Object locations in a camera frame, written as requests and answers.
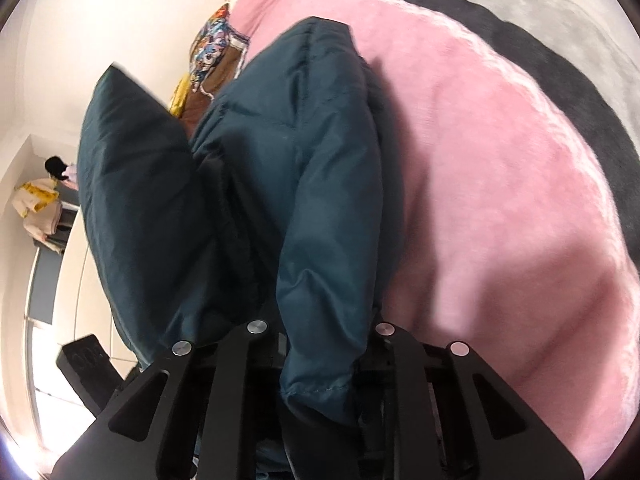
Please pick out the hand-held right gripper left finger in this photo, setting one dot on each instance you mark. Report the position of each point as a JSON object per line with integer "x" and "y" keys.
{"x": 252, "y": 347}

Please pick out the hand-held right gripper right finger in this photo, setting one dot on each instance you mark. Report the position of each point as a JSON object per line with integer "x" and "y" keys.
{"x": 387, "y": 347}

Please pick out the dark teal puffer jacket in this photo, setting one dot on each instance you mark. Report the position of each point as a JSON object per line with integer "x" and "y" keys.
{"x": 310, "y": 185}

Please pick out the grey cabinet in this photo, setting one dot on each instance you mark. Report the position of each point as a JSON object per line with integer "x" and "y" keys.
{"x": 45, "y": 285}

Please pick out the white and yellow clothing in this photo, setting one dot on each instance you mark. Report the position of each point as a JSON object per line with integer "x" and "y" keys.
{"x": 35, "y": 210}

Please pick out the plush multicolour blanket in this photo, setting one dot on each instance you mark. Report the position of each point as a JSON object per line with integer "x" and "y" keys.
{"x": 500, "y": 185}

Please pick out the black round object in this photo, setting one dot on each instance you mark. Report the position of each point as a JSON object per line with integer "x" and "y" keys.
{"x": 55, "y": 167}

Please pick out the yellow cloth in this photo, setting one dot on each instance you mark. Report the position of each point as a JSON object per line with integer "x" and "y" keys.
{"x": 180, "y": 97}

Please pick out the colourful cartoon printed cloth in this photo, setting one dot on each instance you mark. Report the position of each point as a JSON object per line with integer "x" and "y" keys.
{"x": 212, "y": 45}

